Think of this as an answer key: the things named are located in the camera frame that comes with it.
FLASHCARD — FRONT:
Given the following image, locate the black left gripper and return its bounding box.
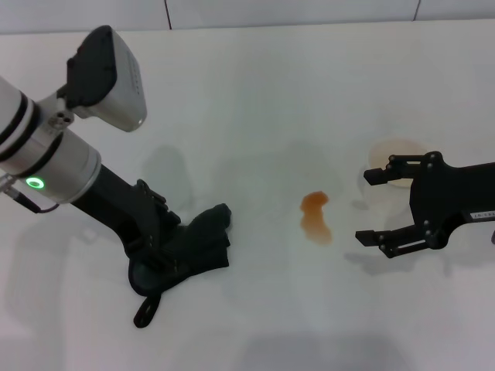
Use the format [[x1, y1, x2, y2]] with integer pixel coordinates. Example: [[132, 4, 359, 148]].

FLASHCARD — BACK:
[[71, 164, 183, 272]]

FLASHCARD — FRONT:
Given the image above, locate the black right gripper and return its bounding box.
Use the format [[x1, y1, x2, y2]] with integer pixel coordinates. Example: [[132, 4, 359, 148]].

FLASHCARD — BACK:
[[354, 151, 495, 260]]

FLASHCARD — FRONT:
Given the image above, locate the dark blue rag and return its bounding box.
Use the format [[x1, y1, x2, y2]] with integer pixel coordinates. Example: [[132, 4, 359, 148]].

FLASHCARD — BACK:
[[128, 203, 233, 329]]

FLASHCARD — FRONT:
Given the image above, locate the white paper cup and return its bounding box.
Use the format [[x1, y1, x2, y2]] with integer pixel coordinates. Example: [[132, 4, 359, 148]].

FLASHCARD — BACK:
[[357, 138, 430, 212]]

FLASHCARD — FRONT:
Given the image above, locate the orange-brown liquid stain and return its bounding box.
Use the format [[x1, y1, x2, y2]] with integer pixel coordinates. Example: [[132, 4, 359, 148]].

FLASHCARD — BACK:
[[299, 190, 333, 246]]

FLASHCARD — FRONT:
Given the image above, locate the left arm cable with connector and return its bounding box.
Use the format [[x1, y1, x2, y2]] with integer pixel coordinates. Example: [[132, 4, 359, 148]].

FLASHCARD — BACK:
[[0, 173, 62, 214]]

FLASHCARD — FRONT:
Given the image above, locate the silver black wrist camera box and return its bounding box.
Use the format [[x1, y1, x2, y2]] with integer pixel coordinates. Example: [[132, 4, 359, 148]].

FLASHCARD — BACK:
[[57, 25, 148, 133]]

